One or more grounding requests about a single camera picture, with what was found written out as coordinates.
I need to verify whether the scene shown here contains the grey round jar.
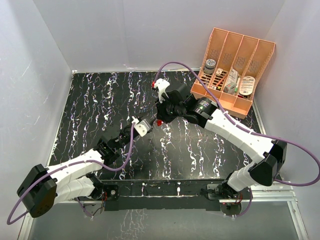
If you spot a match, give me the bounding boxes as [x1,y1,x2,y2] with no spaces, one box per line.
[203,58,217,75]

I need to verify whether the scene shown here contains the aluminium frame rail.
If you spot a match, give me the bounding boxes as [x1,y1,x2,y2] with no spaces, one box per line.
[246,181,298,203]

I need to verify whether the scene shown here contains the grey green small box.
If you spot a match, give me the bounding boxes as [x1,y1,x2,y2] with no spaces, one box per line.
[223,82,237,95]

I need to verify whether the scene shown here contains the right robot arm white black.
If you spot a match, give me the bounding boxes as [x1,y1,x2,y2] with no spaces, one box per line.
[152,79,287,199]

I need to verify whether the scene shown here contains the red key tag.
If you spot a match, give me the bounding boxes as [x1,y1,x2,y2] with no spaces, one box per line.
[156,119,162,126]

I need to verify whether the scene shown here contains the white paper packets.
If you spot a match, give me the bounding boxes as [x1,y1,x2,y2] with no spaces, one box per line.
[226,67,240,84]

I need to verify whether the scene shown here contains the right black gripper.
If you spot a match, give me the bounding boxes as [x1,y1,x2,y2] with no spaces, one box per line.
[154,94,185,125]

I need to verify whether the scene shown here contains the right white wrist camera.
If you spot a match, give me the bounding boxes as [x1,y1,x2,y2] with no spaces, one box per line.
[152,78,170,104]

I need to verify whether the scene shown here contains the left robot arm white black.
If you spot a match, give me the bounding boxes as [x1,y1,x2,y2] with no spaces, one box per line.
[17,123,148,218]

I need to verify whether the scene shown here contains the small white card box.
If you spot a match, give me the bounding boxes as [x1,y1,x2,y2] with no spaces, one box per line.
[215,68,224,76]

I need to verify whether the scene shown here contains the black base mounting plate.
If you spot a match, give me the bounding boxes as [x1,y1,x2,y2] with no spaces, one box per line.
[99,179,254,213]

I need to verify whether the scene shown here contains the orange pen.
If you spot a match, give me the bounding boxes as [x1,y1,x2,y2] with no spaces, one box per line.
[212,75,227,87]

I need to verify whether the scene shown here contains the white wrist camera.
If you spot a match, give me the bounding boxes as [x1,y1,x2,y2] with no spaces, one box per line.
[152,78,170,104]
[131,116,152,137]

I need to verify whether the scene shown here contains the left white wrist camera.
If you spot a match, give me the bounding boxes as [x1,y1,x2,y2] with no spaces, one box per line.
[131,116,152,137]

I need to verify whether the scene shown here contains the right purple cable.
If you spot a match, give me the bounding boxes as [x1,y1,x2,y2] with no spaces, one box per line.
[153,61,315,187]

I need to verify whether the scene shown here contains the black marble pattern mat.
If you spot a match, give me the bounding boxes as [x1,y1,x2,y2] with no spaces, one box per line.
[49,71,251,180]

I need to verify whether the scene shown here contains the orange plastic file organizer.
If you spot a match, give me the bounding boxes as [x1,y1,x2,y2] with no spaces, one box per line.
[191,27,276,119]

